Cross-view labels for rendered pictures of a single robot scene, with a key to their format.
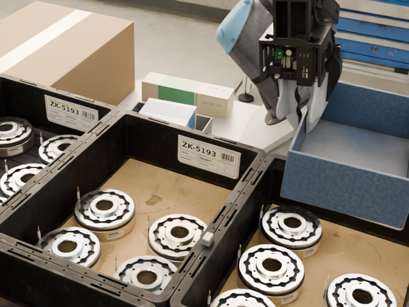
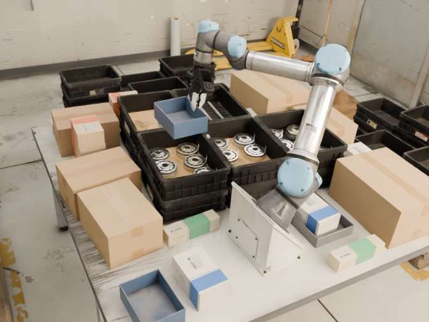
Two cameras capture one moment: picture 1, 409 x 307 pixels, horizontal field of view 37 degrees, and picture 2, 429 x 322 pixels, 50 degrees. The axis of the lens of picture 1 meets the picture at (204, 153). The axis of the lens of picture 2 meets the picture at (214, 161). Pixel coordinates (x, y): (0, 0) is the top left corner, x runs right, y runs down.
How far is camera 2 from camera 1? 2.36 m
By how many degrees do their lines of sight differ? 98
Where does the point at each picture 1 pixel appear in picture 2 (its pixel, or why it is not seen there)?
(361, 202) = (165, 110)
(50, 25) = (410, 184)
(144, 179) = not seen: hidden behind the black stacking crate
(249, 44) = not seen: hidden behind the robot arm
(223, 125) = (320, 257)
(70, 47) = (375, 179)
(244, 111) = (329, 276)
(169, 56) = not seen: outside the picture
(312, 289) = (182, 170)
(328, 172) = (175, 101)
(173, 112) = (320, 213)
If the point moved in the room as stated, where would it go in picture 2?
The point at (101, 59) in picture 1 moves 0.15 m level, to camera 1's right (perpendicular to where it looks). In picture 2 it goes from (368, 193) to (350, 208)
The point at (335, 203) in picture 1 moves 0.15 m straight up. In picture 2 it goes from (172, 110) to (172, 78)
